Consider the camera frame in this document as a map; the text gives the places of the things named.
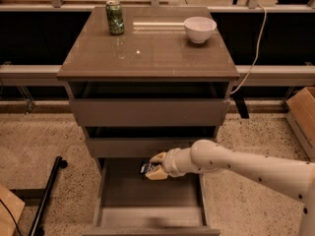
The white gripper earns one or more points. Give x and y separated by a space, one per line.
170 163

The dark blue rxbar wrapper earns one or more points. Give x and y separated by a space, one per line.
146 167

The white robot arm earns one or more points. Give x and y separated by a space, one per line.
295 179

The grey bottom drawer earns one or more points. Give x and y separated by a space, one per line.
129 204

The grey drawer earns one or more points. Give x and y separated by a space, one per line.
149 104
129 204
107 142

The grey middle drawer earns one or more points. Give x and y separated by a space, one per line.
107 142

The grey drawer cabinet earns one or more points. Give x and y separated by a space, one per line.
153 48

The grey top drawer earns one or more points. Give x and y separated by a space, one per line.
149 104

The black metal stand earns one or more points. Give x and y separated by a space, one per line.
40 197

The white bowl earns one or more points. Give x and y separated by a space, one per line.
199 29

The cardboard piece left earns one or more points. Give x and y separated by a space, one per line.
11 209

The cardboard box right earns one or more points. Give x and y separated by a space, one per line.
301 118

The green soda can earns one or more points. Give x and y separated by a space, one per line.
114 15

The metal railing frame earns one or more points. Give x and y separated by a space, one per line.
252 75

